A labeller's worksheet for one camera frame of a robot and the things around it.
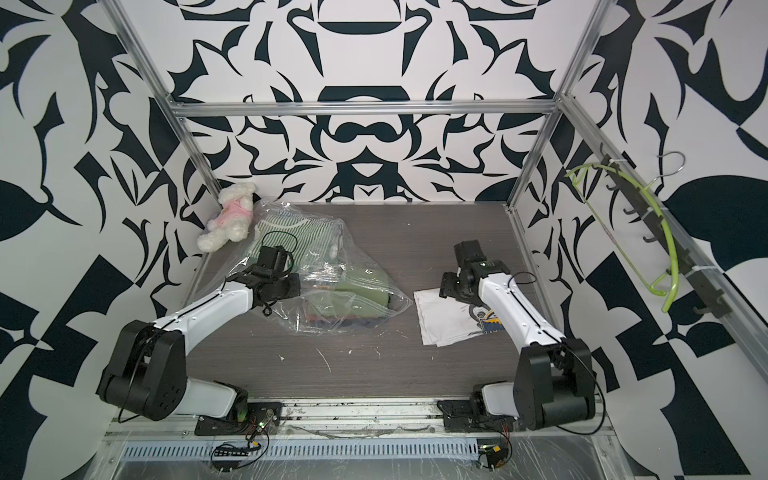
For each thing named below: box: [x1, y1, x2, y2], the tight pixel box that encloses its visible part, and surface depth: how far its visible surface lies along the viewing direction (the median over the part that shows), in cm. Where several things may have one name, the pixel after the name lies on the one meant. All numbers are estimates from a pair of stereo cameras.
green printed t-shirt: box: [306, 265, 392, 318], surface depth 88 cm
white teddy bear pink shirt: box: [197, 182, 257, 253], surface depth 107 cm
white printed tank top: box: [413, 288, 504, 348], surface depth 90 cm
